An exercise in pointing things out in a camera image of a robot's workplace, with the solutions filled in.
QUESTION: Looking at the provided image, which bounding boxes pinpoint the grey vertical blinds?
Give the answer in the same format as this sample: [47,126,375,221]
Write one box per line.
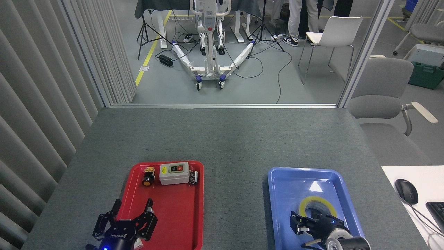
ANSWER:
[0,0,136,250]

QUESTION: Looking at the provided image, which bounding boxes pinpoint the silver post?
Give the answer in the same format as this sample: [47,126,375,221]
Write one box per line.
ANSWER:
[337,0,396,109]

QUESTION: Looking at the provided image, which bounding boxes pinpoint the person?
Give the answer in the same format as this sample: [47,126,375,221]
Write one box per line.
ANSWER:
[283,0,319,47]

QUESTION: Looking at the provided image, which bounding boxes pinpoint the grey two-button switch box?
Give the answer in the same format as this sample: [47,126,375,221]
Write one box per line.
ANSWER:
[159,162,190,185]

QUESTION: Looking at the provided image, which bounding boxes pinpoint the black keyboard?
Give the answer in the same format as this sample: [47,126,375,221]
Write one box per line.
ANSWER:
[426,201,444,234]

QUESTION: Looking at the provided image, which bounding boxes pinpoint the mouse cable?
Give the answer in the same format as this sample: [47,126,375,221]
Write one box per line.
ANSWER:
[402,198,444,237]

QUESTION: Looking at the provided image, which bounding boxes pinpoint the blue plastic tray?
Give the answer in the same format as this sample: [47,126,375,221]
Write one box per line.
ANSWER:
[267,167,370,250]

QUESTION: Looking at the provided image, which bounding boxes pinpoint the black orange push button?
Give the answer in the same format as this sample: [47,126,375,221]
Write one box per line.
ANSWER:
[142,167,156,187]

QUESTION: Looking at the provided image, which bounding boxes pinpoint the table with dark cloth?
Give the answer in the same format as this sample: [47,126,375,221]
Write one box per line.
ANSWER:
[135,0,261,49]

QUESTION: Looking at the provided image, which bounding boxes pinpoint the grey office chair with armrest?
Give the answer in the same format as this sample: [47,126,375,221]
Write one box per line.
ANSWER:
[347,57,438,166]

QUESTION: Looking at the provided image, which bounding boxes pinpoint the black floor cable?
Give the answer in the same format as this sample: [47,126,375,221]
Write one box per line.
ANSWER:
[276,49,293,104]

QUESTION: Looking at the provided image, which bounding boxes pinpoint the yellow tape roll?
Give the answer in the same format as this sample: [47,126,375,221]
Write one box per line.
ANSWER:
[299,196,338,237]

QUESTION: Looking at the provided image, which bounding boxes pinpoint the black tripod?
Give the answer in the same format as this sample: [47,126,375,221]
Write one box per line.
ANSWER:
[247,0,285,59]
[136,0,173,60]

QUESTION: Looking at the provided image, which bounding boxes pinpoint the white box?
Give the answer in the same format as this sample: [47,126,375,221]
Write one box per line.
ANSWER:
[404,44,444,67]

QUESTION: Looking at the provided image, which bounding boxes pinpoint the grey padded chair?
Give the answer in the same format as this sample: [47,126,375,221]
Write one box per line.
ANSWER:
[393,22,444,56]

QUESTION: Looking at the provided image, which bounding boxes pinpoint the green plastic bin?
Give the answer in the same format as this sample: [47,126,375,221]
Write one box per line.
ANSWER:
[408,62,444,90]

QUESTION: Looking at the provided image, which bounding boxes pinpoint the black computer mouse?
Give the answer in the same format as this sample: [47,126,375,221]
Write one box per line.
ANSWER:
[394,179,419,205]

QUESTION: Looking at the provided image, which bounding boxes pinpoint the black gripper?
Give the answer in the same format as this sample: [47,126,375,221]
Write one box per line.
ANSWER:
[92,198,159,250]
[290,211,344,250]

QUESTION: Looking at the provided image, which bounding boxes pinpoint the white plastic chair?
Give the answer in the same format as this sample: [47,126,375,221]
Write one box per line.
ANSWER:
[298,16,364,85]

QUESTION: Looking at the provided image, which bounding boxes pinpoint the red plastic tray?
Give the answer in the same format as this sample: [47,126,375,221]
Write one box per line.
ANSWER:
[108,160,204,250]

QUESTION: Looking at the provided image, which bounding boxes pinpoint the white stand on wheels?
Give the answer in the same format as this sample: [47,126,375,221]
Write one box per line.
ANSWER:
[171,0,255,91]

